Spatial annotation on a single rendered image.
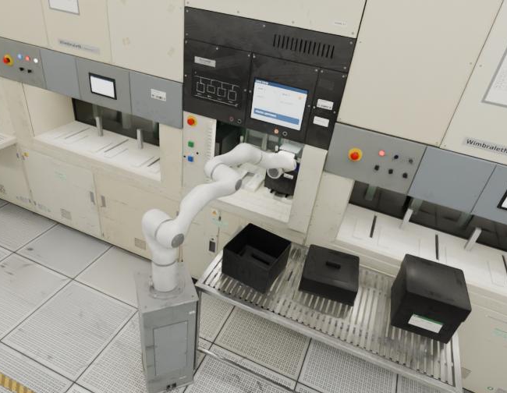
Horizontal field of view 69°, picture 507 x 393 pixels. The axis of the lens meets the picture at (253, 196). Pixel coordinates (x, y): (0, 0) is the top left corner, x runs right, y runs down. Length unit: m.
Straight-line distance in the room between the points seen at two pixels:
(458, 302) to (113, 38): 2.26
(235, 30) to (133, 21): 0.61
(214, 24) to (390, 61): 0.87
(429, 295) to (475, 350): 0.84
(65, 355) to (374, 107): 2.31
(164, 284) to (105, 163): 1.24
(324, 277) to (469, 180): 0.83
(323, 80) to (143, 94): 1.09
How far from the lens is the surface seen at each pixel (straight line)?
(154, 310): 1.88
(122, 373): 2.60
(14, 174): 3.72
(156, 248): 1.77
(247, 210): 2.33
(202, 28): 2.08
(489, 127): 1.91
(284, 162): 2.03
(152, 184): 2.64
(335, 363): 2.75
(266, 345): 2.71
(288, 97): 1.94
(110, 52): 2.47
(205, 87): 2.13
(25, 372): 2.76
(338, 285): 1.97
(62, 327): 2.89
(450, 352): 2.09
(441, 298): 1.93
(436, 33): 1.82
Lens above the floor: 2.21
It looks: 33 degrees down
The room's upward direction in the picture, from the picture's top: 8 degrees clockwise
